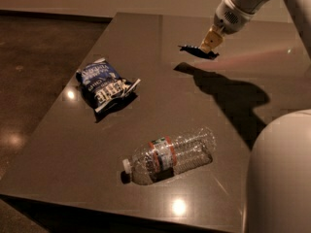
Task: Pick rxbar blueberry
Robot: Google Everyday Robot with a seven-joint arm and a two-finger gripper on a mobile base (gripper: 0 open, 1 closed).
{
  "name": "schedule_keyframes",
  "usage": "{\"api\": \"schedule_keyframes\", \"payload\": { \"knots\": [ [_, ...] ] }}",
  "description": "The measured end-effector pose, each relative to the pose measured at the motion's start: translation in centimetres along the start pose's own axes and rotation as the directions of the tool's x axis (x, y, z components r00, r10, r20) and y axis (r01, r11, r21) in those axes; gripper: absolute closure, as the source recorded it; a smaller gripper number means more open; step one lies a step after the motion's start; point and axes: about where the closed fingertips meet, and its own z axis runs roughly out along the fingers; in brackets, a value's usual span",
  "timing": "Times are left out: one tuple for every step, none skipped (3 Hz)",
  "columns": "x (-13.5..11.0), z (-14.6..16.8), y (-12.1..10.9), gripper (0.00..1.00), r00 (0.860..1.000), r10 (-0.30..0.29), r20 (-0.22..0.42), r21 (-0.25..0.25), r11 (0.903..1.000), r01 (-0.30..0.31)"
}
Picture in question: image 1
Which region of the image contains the blue kettle chips bag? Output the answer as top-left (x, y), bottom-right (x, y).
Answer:
top-left (76, 58), bottom-right (141, 114)

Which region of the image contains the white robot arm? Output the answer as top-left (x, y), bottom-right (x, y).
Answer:
top-left (200, 0), bottom-right (311, 233)

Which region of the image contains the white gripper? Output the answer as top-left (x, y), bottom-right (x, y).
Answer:
top-left (199, 0), bottom-right (256, 53)

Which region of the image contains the clear plastic water bottle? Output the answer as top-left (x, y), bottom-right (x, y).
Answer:
top-left (121, 127), bottom-right (216, 185)

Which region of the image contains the blue rxbar blueberry wrapper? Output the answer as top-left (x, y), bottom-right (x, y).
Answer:
top-left (180, 45), bottom-right (219, 60)

